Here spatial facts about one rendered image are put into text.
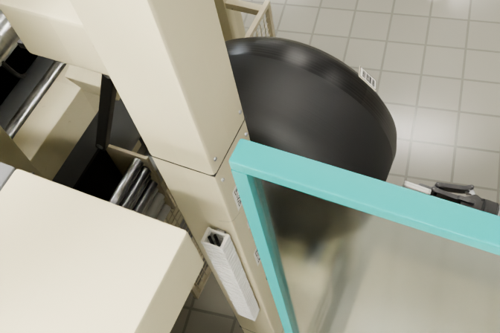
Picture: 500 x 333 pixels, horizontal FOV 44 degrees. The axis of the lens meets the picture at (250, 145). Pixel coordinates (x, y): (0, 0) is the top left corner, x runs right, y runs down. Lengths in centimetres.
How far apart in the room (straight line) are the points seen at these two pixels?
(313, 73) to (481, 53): 207
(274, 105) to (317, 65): 15
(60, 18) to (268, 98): 47
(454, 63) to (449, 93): 19
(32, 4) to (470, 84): 243
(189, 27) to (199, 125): 17
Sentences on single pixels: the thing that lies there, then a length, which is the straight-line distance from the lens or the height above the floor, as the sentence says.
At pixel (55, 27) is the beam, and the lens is 122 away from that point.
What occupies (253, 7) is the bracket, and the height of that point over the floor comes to 98.
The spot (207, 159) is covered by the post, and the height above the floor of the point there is 171.
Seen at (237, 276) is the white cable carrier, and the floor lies 126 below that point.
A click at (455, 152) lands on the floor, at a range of 303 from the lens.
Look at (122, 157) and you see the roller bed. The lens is 173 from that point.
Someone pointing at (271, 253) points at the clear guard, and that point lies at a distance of 52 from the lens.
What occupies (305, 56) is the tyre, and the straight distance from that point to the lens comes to 143.
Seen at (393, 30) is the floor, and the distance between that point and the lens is 346.
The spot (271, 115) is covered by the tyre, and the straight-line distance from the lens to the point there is 134.
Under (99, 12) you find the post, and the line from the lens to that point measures 81.
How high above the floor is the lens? 255
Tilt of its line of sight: 56 degrees down
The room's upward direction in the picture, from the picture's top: 15 degrees counter-clockwise
